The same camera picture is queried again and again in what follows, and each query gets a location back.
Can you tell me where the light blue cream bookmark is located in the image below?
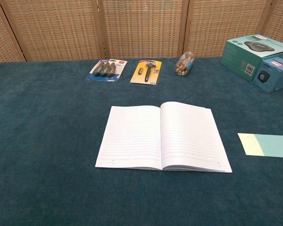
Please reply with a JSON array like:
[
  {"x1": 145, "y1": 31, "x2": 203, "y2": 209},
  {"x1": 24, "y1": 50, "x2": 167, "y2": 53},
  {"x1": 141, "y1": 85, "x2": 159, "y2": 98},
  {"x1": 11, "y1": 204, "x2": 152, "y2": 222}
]
[{"x1": 237, "y1": 133, "x2": 283, "y2": 159}]

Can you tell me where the open lined white notebook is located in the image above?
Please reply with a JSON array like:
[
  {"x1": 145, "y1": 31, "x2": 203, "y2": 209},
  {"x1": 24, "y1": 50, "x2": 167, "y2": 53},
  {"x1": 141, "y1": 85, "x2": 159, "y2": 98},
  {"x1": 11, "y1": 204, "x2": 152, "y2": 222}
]
[{"x1": 95, "y1": 101, "x2": 233, "y2": 174}]

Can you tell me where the yellow blister pack razor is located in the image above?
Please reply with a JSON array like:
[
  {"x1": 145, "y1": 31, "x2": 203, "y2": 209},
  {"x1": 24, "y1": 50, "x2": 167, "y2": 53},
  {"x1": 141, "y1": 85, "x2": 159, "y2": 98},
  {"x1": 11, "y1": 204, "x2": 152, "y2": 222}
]
[{"x1": 130, "y1": 59, "x2": 163, "y2": 86}]

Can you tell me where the blue blister pack of clips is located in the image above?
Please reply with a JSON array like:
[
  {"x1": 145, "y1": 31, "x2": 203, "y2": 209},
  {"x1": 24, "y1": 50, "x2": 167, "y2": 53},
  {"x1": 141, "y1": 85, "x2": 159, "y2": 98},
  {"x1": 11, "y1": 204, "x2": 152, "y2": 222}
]
[{"x1": 85, "y1": 58, "x2": 128, "y2": 82}]

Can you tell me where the clear jar of wooden pencils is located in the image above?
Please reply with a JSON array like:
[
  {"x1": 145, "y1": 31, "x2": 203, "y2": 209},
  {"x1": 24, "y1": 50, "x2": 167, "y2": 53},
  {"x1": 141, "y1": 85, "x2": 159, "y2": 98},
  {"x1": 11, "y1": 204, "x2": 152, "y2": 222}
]
[{"x1": 174, "y1": 51, "x2": 195, "y2": 77}]

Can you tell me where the woven bamboo folding screen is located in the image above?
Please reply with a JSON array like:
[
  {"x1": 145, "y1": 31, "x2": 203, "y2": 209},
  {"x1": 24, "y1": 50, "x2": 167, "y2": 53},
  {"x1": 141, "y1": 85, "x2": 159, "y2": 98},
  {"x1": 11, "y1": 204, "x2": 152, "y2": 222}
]
[{"x1": 0, "y1": 0, "x2": 283, "y2": 64}]

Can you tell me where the dark teal table mat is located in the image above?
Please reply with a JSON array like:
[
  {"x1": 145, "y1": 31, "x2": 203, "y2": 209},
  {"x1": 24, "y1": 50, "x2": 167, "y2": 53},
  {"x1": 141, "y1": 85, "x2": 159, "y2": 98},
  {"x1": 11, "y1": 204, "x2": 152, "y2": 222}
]
[{"x1": 0, "y1": 56, "x2": 283, "y2": 226}]

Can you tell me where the large teal speaker box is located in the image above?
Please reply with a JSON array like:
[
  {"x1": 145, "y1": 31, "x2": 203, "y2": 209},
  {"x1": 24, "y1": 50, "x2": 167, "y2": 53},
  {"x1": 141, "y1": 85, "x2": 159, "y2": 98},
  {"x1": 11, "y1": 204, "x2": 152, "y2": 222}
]
[{"x1": 220, "y1": 34, "x2": 283, "y2": 82}]

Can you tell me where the small blue speaker box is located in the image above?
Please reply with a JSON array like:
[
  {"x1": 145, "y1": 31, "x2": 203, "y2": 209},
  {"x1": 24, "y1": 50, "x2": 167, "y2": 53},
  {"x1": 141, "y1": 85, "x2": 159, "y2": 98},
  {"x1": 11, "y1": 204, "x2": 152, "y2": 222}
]
[{"x1": 252, "y1": 56, "x2": 283, "y2": 93}]

